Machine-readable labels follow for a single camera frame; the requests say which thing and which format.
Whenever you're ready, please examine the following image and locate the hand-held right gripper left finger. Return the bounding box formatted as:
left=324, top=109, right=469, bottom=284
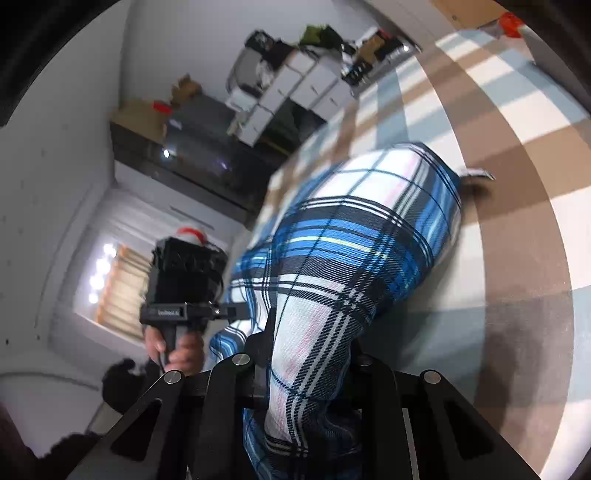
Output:
left=67, top=318, right=277, bottom=480

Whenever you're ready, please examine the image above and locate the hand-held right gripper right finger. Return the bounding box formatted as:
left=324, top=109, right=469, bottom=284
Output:
left=346, top=352, right=541, bottom=480

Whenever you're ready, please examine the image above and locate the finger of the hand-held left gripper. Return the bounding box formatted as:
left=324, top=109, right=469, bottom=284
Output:
left=217, top=302, right=250, bottom=320

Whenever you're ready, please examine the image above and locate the blue white plaid shirt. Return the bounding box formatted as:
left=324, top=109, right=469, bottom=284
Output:
left=209, top=142, right=463, bottom=480

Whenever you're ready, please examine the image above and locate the person's left hand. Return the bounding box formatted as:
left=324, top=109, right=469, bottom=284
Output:
left=145, top=325, right=205, bottom=373

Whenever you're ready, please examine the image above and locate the red white bag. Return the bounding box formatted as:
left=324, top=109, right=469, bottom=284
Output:
left=177, top=226, right=207, bottom=246

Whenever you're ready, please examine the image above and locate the wooden slat ceiling lamp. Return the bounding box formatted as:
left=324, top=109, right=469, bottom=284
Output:
left=87, top=242, right=154, bottom=334

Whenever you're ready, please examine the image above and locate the white curtain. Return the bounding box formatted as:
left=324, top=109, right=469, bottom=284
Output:
left=78, top=184, right=242, bottom=260

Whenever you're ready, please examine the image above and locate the dark glass wardrobe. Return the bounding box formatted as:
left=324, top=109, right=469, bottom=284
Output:
left=110, top=119, right=260, bottom=228

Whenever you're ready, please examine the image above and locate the dark grey fridge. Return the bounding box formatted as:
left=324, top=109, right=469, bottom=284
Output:
left=161, top=92, right=260, bottom=186

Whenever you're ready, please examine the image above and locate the white electric kettle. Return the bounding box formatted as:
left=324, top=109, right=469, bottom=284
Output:
left=230, top=87, right=253, bottom=112

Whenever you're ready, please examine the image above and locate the open cardboard box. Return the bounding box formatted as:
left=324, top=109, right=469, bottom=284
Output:
left=172, top=76, right=202, bottom=105

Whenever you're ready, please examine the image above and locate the grey round-top mirror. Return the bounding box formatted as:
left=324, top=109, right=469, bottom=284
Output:
left=226, top=43, right=264, bottom=93

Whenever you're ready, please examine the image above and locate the white drawer desk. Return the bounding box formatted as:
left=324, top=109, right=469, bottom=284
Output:
left=226, top=50, right=357, bottom=149

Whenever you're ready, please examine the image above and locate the person's dark clothing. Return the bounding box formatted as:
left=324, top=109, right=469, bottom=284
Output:
left=0, top=401, right=99, bottom=480

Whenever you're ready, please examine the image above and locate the black flat box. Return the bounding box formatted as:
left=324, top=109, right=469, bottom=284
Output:
left=341, top=59, right=371, bottom=86

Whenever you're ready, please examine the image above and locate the silver suitcase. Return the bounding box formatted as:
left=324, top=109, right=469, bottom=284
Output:
left=364, top=41, right=417, bottom=75

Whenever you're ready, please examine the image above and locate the tan wooden door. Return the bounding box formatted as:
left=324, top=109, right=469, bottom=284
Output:
left=433, top=0, right=505, bottom=25

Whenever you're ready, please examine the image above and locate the grey table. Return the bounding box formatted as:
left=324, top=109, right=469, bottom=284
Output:
left=521, top=22, right=565, bottom=66

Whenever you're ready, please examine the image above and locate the orange plastic bag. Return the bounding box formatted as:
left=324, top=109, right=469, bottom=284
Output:
left=501, top=12, right=523, bottom=38

